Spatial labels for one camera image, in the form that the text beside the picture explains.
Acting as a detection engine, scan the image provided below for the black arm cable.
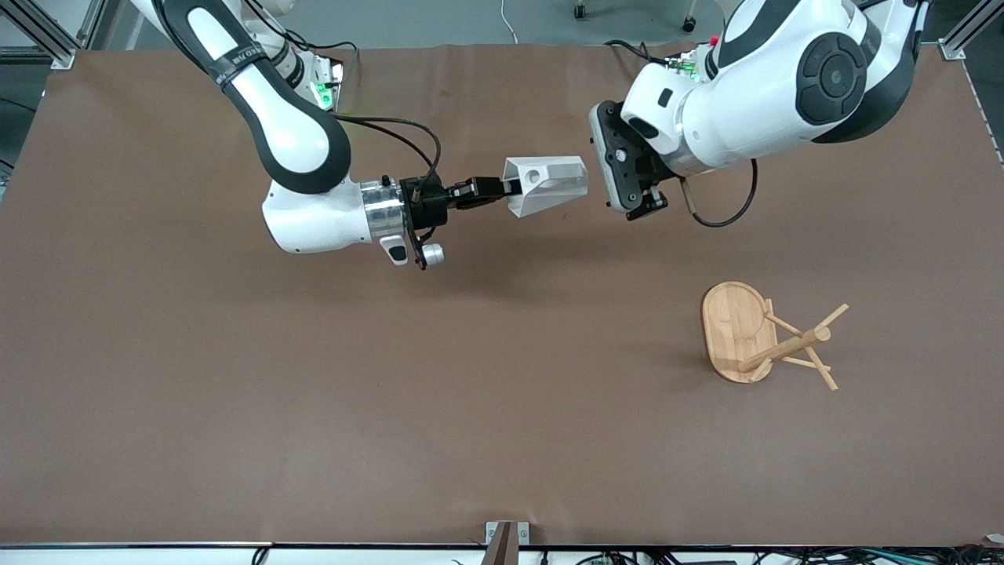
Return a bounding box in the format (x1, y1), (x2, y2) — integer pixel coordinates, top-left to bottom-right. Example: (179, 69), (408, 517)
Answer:
(679, 159), (758, 229)
(243, 0), (442, 236)

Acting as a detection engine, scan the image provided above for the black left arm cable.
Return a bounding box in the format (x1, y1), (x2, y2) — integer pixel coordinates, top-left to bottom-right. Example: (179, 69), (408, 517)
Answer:
(679, 159), (758, 229)

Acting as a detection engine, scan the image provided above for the white faceted cup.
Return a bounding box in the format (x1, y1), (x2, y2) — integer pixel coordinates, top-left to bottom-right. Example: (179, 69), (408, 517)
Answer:
(502, 155), (589, 219)

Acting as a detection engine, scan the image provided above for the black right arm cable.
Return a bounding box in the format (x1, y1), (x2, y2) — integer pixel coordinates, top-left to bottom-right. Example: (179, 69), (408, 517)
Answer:
(243, 0), (442, 236)

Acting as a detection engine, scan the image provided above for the brown table cover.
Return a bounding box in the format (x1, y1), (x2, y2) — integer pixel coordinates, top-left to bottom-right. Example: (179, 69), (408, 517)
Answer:
(0, 43), (1004, 548)

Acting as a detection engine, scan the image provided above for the black base power cable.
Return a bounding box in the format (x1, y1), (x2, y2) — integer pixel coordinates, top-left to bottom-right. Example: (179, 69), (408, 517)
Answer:
(604, 39), (669, 65)

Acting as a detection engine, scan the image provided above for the wooden cup rack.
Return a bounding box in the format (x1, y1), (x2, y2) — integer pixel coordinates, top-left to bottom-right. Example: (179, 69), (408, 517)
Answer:
(701, 281), (850, 392)

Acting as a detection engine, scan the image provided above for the aluminium frame post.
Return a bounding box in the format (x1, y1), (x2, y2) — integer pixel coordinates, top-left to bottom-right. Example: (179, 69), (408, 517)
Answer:
(0, 0), (107, 70)
(937, 0), (991, 62)

